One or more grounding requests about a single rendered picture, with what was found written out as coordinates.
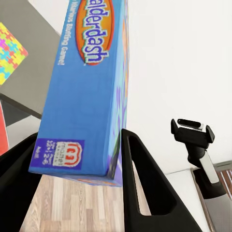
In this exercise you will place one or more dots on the jigsaw puzzle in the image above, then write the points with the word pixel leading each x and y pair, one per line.
pixel 12 53

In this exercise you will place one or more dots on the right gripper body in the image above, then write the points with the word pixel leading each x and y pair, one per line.
pixel 198 142

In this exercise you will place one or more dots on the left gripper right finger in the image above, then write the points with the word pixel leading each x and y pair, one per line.
pixel 168 212

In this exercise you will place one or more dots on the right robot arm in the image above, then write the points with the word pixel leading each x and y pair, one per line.
pixel 197 142

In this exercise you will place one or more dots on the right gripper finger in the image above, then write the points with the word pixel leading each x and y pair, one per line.
pixel 209 134
pixel 174 130

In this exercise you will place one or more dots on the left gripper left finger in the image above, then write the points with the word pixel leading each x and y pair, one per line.
pixel 17 184

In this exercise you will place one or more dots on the board game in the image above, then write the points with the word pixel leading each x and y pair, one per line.
pixel 79 136

